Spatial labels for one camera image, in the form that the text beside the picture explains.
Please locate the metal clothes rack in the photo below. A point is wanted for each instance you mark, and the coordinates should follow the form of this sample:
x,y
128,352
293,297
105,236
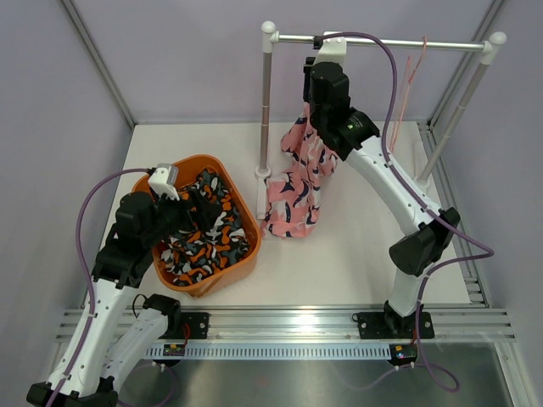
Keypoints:
x,y
271,36

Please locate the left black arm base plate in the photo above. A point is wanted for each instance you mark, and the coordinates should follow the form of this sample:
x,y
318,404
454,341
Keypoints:
x,y
193,324

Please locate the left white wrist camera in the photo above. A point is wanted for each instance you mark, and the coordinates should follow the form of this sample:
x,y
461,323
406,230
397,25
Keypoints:
x,y
162,181

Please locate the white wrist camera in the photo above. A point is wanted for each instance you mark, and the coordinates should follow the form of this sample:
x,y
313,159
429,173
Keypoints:
x,y
162,181
332,49

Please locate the orange plastic basket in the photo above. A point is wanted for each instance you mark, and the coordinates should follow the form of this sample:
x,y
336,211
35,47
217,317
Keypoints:
x,y
189,168

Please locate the pink patterned shorts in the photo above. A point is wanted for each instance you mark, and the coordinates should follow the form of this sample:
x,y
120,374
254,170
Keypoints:
x,y
293,196

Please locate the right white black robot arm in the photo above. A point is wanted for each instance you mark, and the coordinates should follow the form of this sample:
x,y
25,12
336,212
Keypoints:
x,y
426,227

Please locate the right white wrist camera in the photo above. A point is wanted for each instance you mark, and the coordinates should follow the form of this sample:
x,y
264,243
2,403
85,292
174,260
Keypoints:
x,y
332,49

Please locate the orange camouflage shorts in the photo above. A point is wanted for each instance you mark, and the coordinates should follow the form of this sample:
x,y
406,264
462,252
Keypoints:
x,y
191,257

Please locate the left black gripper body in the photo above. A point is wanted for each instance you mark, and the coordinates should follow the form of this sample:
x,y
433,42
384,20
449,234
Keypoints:
x,y
173,214

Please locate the aluminium rail frame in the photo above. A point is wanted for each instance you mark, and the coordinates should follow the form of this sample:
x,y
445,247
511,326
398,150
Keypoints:
x,y
300,294

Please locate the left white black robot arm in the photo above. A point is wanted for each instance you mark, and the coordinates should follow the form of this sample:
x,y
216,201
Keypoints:
x,y
94,366

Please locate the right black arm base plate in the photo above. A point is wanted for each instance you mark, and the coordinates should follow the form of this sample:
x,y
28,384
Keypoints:
x,y
379,325

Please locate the pink wire hanger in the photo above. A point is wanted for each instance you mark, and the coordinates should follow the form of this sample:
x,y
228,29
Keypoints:
x,y
410,72

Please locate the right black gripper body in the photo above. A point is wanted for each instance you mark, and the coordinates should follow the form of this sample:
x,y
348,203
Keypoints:
x,y
309,63

